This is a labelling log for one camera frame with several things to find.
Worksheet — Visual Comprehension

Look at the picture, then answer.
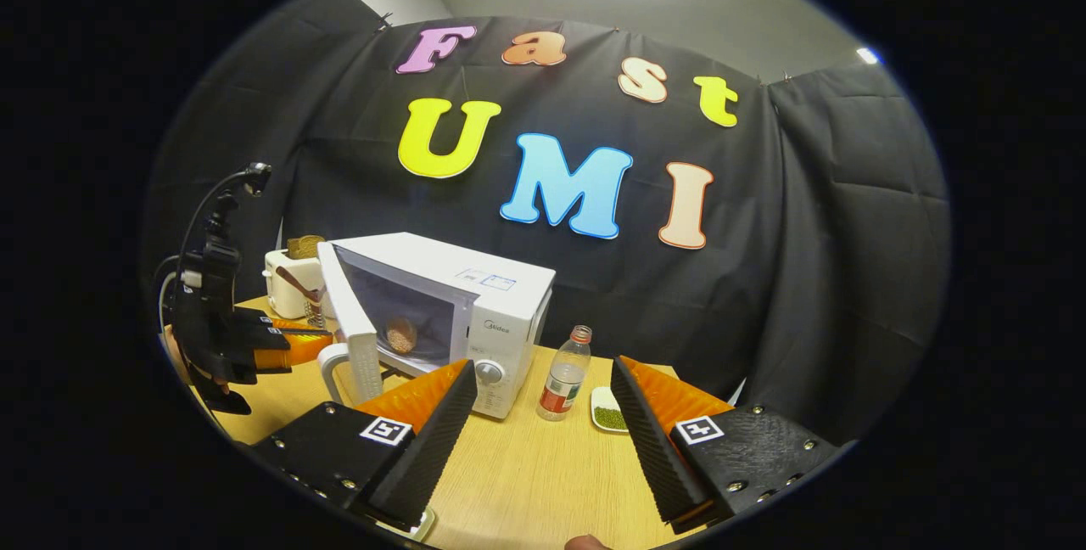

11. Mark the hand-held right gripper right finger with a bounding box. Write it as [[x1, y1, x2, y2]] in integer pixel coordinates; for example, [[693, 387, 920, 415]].
[[611, 355, 841, 534]]

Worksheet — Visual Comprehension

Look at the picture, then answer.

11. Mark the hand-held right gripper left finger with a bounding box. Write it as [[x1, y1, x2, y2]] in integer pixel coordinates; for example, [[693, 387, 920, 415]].
[[253, 357, 479, 532]]

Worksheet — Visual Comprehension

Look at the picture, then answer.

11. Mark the round tan bread bun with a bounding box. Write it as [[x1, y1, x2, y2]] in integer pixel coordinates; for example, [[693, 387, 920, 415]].
[[386, 316, 418, 355]]

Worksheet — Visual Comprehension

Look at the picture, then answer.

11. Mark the white microwave oven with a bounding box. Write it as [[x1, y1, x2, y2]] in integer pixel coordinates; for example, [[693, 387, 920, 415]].
[[316, 232, 557, 420]]

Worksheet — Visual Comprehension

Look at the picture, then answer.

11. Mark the white toaster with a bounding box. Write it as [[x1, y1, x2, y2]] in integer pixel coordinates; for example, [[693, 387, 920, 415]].
[[264, 249, 327, 320]]

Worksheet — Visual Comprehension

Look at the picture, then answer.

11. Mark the white divided dish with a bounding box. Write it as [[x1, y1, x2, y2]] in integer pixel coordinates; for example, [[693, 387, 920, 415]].
[[591, 386, 630, 435]]

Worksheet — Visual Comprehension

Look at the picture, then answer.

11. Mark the clear bottle with red label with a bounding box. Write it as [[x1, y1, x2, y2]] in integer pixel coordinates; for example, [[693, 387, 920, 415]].
[[537, 325, 593, 422]]

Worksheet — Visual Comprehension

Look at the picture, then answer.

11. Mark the black backdrop cloth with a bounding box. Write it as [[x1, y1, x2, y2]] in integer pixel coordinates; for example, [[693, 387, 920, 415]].
[[144, 0, 951, 445]]

